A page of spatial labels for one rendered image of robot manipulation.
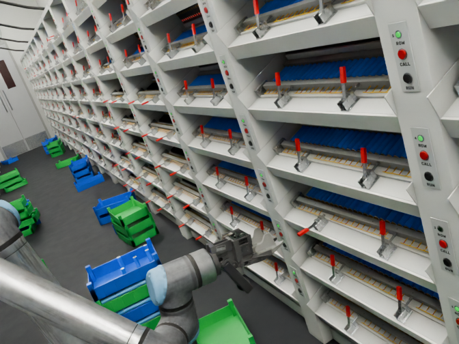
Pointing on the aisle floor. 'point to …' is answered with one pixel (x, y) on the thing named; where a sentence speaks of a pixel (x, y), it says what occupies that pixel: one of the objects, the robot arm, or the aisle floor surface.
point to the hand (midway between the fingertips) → (276, 244)
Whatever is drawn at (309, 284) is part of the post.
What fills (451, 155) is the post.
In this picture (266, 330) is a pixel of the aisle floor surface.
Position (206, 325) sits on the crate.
